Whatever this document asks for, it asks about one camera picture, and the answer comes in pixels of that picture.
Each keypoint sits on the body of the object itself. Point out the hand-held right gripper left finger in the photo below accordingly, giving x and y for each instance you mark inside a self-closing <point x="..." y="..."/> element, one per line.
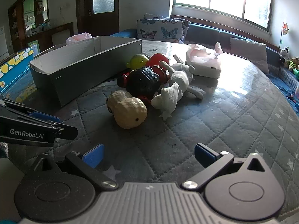
<point x="94" y="155"/>

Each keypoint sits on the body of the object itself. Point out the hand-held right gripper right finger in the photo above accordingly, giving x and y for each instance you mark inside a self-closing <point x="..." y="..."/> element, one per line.
<point x="205" y="153"/>

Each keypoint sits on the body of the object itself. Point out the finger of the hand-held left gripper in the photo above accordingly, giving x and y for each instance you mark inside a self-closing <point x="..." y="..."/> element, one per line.
<point x="44" y="117"/>

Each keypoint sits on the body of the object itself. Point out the grey cardboard box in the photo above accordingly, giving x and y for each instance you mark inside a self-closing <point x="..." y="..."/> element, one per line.
<point x="77" y="81"/>

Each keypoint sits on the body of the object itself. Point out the beige peanut plush toy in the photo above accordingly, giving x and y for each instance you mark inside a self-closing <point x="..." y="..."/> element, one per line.
<point x="130" y="112"/>

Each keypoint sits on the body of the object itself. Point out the white knitted rabbit plush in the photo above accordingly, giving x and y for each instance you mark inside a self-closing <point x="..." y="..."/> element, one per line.
<point x="179" y="79"/>

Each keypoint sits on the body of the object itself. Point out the black-haired doll with red clothes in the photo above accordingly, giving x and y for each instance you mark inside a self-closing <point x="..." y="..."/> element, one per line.
<point x="144" y="81"/>

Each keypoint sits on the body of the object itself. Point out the red round toy figure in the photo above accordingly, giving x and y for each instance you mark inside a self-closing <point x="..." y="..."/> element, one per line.
<point x="157" y="59"/>

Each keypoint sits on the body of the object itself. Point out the blue box with yellow dots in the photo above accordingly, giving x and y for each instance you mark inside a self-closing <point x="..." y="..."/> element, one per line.
<point x="16" y="70"/>

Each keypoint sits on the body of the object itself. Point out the white appliance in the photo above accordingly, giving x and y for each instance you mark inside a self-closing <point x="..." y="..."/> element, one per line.
<point x="4" y="42"/>

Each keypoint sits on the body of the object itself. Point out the open white pink tissue pack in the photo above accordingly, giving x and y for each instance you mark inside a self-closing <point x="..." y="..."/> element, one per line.
<point x="205" y="67"/>

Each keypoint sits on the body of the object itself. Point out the sealed pink tissue pack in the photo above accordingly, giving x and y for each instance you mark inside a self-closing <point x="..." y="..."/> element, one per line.
<point x="78" y="38"/>

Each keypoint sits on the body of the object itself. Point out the dark wooden sideboard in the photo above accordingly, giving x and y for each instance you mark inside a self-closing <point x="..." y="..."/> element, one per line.
<point x="56" y="31"/>

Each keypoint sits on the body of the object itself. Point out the green round toy figure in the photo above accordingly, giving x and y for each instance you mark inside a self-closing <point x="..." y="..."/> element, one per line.
<point x="137" y="61"/>

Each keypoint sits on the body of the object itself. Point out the dark wooden shelf cabinet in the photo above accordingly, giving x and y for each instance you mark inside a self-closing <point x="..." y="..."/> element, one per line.
<point x="18" y="16"/>

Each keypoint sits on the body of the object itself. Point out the grey cushion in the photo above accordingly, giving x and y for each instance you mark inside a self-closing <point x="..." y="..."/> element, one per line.
<point x="250" y="53"/>

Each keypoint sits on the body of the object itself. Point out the dark wooden door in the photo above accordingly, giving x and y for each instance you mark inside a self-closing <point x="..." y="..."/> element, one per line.
<point x="102" y="23"/>

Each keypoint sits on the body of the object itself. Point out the blue bench seat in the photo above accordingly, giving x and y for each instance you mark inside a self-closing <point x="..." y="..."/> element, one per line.
<point x="210" y="33"/>

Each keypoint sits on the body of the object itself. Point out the green plastic toy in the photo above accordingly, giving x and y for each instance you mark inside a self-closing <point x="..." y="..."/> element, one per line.
<point x="296" y="72"/>

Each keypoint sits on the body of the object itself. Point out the brown and green plush toy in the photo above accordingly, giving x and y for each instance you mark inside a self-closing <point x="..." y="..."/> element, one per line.
<point x="293" y="63"/>

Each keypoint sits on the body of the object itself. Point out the large butterfly print pillow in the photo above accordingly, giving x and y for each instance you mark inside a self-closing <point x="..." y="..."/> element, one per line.
<point x="161" y="29"/>

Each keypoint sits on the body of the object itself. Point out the small butterfly print pillow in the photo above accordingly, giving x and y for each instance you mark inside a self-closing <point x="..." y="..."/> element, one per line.
<point x="154" y="16"/>

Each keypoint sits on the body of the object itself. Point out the colourful pinwheel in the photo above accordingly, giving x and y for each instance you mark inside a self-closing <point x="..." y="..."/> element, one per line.
<point x="285" y="29"/>

